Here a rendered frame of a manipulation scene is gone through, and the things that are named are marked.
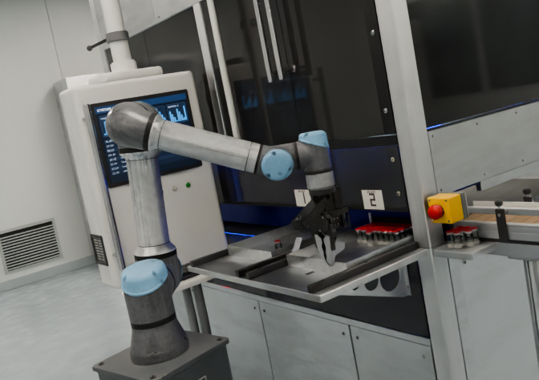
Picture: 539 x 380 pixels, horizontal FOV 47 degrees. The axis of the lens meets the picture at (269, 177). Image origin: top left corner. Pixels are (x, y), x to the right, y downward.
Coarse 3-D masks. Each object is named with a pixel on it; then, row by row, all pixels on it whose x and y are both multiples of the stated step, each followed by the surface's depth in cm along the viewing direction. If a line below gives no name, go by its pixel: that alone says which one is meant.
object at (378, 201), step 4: (364, 192) 188; (368, 192) 187; (372, 192) 186; (376, 192) 184; (380, 192) 183; (364, 196) 189; (368, 196) 187; (372, 196) 186; (376, 196) 185; (380, 196) 183; (364, 200) 189; (368, 200) 188; (372, 200) 186; (376, 200) 185; (380, 200) 184; (364, 204) 190; (368, 204) 188; (376, 204) 185; (380, 204) 184; (364, 208) 190; (368, 208) 189; (372, 208) 187; (376, 208) 186; (380, 208) 184; (384, 208) 183
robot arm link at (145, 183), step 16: (128, 160) 164; (144, 160) 163; (128, 176) 165; (144, 176) 163; (144, 192) 163; (160, 192) 166; (144, 208) 164; (160, 208) 166; (144, 224) 165; (160, 224) 166; (144, 240) 165; (160, 240) 166; (144, 256) 164; (160, 256) 165; (176, 256) 170; (176, 272) 168
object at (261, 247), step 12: (276, 228) 223; (288, 228) 226; (348, 228) 209; (252, 240) 217; (264, 240) 220; (288, 240) 216; (312, 240) 200; (240, 252) 205; (252, 252) 199; (264, 252) 193; (276, 252) 191
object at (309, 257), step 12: (348, 240) 198; (408, 240) 176; (300, 252) 186; (312, 252) 189; (348, 252) 185; (360, 252) 183; (372, 252) 168; (384, 252) 171; (288, 264) 183; (300, 264) 178; (312, 264) 174; (324, 264) 169; (336, 264) 165; (348, 264) 163
